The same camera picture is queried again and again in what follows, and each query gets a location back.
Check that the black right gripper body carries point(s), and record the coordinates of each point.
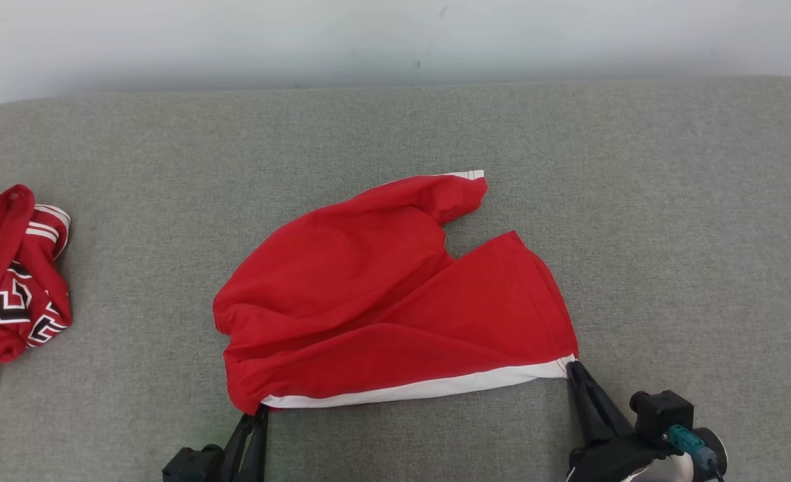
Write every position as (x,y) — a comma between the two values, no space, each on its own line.
(609,462)

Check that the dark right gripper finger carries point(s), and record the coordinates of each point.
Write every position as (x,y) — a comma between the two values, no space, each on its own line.
(611,418)
(586,415)

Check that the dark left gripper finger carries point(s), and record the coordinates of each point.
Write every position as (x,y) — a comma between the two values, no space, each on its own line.
(238,455)
(258,448)

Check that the red shorts with white stripe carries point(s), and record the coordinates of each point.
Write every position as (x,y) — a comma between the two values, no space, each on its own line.
(382,301)

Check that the red jersey with white sleeves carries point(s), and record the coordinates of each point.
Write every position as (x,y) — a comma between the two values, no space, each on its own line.
(7,268)

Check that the grey fabric sofa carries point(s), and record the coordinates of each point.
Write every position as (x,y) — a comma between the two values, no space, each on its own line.
(100,167)

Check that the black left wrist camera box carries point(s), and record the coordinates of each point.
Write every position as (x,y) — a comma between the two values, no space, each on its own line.
(191,467)

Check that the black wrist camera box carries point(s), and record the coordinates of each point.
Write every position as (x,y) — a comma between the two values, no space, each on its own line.
(191,467)
(660,412)

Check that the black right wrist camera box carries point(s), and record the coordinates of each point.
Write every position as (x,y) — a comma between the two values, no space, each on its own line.
(660,412)

